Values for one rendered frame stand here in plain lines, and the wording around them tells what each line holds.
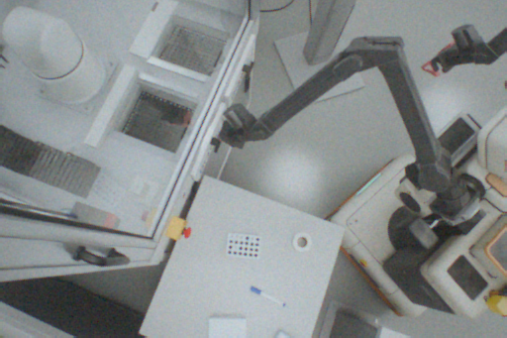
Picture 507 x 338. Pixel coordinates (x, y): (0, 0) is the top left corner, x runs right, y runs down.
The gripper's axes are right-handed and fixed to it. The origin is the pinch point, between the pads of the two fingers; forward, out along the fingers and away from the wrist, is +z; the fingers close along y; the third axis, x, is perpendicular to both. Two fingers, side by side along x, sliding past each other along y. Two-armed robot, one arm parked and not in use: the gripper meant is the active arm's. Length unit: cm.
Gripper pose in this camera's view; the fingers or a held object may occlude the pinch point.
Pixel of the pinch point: (221, 136)
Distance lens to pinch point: 133.1
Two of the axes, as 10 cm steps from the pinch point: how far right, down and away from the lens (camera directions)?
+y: -7.5, -4.4, -4.9
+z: -5.6, 0.5, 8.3
